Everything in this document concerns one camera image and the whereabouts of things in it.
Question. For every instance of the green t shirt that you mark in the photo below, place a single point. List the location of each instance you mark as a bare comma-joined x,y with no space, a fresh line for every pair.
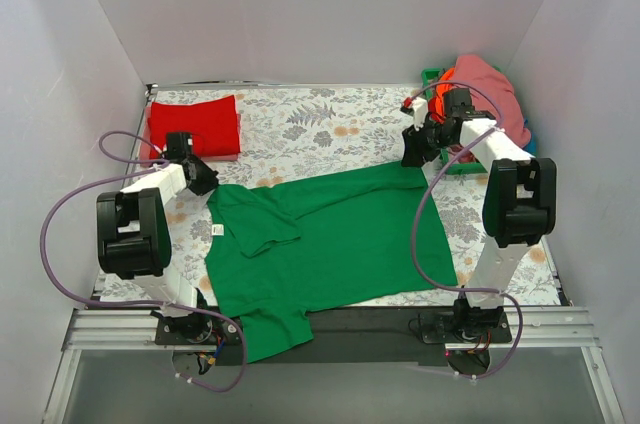
324,242

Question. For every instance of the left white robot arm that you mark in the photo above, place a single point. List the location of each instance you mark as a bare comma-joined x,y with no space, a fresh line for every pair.
133,238

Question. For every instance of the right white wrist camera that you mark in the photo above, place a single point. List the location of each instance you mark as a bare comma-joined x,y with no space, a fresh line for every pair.
418,109

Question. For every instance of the folded red t shirt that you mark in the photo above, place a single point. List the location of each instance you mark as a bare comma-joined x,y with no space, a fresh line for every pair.
195,124

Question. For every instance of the orange t shirt in basket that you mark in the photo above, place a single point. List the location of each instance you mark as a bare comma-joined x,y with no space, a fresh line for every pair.
436,103

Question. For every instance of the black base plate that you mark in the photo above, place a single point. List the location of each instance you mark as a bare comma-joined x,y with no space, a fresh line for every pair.
360,334

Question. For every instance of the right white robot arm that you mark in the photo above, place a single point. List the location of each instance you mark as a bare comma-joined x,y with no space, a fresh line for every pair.
519,207

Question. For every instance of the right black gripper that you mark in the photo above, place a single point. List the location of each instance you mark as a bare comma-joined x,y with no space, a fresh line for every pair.
413,145

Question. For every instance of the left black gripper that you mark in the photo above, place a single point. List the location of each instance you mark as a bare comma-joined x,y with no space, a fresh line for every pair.
203,178

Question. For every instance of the floral table cloth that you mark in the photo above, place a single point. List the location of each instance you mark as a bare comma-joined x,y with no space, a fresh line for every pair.
293,133

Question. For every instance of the pink t shirt in basket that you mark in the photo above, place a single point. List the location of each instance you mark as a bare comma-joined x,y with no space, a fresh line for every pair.
493,93

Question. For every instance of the green plastic basket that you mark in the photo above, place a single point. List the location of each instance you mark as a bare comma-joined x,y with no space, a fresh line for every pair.
467,164

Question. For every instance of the blue t shirt in basket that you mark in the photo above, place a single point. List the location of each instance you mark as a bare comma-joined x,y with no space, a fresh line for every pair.
531,147

